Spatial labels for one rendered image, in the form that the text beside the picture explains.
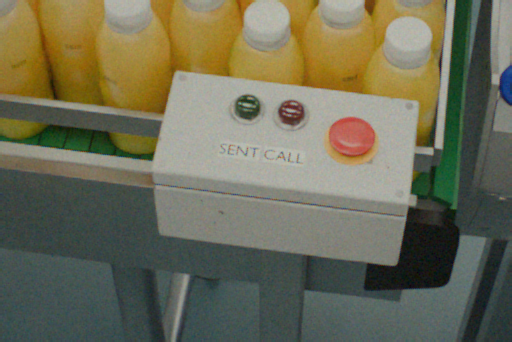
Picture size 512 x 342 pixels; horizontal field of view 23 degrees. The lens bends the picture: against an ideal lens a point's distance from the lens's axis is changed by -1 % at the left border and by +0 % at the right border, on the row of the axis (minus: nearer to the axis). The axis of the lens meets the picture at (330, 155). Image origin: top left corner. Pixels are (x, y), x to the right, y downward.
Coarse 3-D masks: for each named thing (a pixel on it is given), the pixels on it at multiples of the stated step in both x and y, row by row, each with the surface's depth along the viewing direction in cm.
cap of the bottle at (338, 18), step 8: (320, 0) 109; (328, 0) 108; (336, 0) 108; (344, 0) 108; (352, 0) 109; (360, 0) 109; (328, 8) 108; (336, 8) 108; (344, 8) 108; (352, 8) 108; (360, 8) 109; (328, 16) 109; (336, 16) 109; (344, 16) 108; (352, 16) 109
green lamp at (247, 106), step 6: (240, 96) 100; (246, 96) 100; (252, 96) 100; (234, 102) 100; (240, 102) 99; (246, 102) 99; (252, 102) 99; (258, 102) 100; (234, 108) 100; (240, 108) 99; (246, 108) 99; (252, 108) 99; (258, 108) 99; (240, 114) 99; (246, 114) 99; (252, 114) 99; (258, 114) 100
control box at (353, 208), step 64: (192, 128) 99; (256, 128) 99; (320, 128) 100; (384, 128) 100; (192, 192) 99; (256, 192) 97; (320, 192) 96; (384, 192) 97; (320, 256) 104; (384, 256) 103
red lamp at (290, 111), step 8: (280, 104) 100; (288, 104) 99; (296, 104) 99; (280, 112) 99; (288, 112) 99; (296, 112) 99; (304, 112) 100; (280, 120) 99; (288, 120) 99; (296, 120) 99
